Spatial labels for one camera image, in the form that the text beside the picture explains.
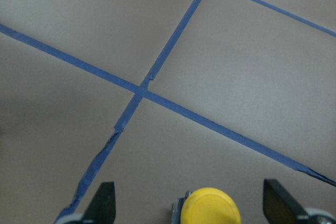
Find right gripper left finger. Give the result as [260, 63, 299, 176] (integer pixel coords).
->
[56, 182, 116, 224]

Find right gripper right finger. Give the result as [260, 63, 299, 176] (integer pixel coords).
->
[262, 179, 335, 224]

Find yellow push button switch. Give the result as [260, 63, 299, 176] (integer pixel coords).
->
[170, 187, 242, 223]

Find brown paper table cover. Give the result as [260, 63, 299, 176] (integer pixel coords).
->
[1, 0, 335, 223]

